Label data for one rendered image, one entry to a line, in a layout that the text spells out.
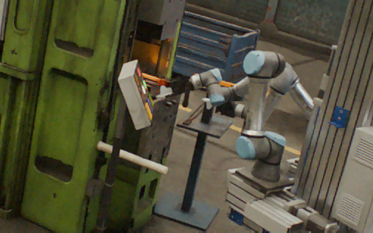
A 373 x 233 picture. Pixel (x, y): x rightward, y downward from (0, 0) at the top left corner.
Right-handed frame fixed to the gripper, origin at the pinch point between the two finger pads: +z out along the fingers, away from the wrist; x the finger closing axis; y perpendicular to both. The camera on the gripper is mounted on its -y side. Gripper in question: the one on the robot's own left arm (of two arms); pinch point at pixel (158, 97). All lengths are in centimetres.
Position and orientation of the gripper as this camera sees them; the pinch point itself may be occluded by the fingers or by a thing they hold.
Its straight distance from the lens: 386.8
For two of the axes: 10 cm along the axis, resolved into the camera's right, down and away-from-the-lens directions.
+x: -0.5, 2.7, -9.6
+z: -9.4, 3.0, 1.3
